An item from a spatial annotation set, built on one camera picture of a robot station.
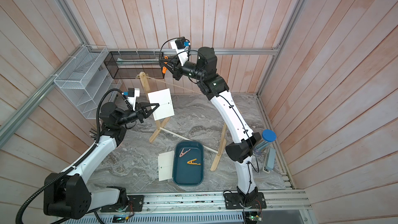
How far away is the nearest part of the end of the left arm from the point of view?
64cm

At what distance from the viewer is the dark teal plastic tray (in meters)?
0.81

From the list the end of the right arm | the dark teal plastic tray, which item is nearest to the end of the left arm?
the end of the right arm
